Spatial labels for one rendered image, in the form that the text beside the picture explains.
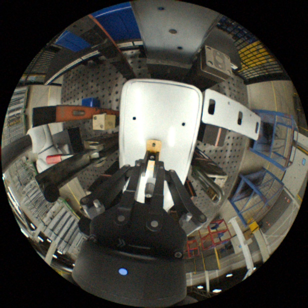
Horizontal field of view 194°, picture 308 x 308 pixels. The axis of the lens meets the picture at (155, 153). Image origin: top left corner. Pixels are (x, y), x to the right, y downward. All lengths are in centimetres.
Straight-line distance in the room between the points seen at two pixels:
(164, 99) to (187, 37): 16
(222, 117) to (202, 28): 23
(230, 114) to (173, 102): 18
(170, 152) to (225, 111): 21
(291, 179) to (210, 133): 786
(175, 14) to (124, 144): 31
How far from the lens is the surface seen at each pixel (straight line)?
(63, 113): 18
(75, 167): 21
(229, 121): 32
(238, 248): 1077
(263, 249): 767
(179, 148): 25
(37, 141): 69
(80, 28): 27
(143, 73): 62
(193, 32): 22
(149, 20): 21
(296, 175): 793
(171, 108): 24
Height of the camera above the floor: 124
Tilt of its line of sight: 69 degrees down
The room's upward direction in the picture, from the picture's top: 173 degrees counter-clockwise
